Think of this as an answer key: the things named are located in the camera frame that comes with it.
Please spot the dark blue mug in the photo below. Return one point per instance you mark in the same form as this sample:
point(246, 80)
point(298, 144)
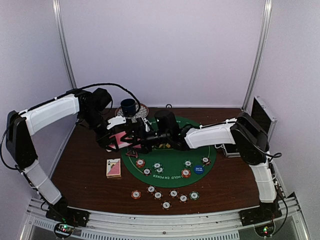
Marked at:
point(128, 107)

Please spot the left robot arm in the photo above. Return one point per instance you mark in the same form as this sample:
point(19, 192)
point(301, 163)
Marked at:
point(22, 126)

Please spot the playing card box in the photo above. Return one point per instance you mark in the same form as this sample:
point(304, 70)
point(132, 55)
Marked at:
point(113, 168)

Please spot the blue small blind button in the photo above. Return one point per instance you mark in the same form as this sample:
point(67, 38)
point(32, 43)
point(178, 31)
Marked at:
point(199, 169)

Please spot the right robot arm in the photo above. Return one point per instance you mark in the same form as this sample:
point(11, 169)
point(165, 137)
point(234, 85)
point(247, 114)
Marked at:
point(243, 131)

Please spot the red chips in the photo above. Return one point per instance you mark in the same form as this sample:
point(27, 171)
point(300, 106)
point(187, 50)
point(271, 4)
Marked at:
point(185, 173)
point(140, 163)

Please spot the scattered brown chip three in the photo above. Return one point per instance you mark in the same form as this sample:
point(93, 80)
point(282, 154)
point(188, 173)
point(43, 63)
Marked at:
point(166, 205)

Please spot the red poker chip stack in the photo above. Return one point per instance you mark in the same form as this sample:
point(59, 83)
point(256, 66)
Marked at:
point(136, 194)

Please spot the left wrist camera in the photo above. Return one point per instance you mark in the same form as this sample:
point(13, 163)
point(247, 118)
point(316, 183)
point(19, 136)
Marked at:
point(115, 121)

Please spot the aluminium poker chip case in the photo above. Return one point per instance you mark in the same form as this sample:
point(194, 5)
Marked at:
point(263, 116)

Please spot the front aluminium rail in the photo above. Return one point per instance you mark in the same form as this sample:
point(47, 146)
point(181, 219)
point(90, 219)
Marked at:
point(224, 225)

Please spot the patterned ceramic saucer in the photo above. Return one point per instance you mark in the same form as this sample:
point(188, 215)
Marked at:
point(142, 113)

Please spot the scattered brown chip one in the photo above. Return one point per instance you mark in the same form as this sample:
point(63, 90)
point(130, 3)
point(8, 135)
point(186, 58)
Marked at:
point(151, 189)

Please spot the pink playing card deck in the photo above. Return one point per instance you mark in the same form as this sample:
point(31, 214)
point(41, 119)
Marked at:
point(121, 144)

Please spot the brown chip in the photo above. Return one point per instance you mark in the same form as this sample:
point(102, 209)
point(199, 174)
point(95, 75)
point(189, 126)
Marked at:
point(147, 171)
point(206, 161)

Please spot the right aluminium frame post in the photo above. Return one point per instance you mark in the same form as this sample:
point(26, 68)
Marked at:
point(264, 31)

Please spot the scattered brown chip two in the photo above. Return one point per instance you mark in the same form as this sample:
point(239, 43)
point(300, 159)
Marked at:
point(157, 195)

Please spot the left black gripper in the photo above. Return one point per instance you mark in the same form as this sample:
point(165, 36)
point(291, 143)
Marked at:
point(103, 142)

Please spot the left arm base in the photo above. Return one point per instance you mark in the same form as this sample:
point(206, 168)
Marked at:
point(66, 225)

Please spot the round green poker mat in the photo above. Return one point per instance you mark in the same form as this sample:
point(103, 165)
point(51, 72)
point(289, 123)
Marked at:
point(173, 163)

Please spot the green chips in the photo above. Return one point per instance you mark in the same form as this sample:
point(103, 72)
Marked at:
point(187, 163)
point(158, 167)

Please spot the triangular black red dealer button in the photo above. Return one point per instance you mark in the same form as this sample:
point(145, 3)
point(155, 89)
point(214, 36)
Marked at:
point(132, 153)

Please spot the aluminium frame post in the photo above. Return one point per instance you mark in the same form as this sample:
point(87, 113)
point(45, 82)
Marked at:
point(56, 4)
point(264, 31)

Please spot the green poker chip stack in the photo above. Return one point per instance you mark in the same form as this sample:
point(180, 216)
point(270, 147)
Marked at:
point(194, 195)

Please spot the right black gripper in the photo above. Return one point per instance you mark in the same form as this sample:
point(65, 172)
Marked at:
point(137, 131)

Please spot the left aluminium frame post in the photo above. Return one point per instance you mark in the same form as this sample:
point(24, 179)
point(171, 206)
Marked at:
point(56, 4)

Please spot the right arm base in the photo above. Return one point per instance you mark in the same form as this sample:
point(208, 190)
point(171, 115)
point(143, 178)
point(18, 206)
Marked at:
point(263, 220)

